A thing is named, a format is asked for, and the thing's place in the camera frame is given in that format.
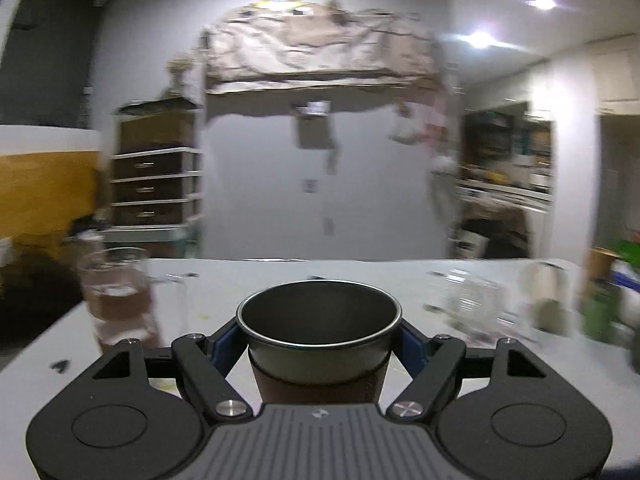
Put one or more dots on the patterned cloth on wall shelf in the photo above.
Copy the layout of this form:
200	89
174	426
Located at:
308	46

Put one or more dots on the cream cup with brown sleeve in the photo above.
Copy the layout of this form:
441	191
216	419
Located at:
319	341

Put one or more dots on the glass fish tank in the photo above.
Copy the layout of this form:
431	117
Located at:
153	125

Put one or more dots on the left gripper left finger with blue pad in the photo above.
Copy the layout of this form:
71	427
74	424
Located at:
203	364

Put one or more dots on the tall glass with brown bands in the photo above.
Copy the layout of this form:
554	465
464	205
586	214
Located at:
117	289

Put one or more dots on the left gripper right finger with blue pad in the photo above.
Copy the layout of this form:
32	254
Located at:
433	365

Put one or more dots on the clear glass mug lying down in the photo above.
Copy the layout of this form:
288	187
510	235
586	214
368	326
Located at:
482	310

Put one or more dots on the cream cup lying on side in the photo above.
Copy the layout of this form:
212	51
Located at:
545	287

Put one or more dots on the dried flower vase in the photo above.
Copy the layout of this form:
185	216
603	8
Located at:
177	68

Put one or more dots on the dark drawer cabinet white frame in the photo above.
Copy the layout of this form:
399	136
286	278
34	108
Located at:
156	188

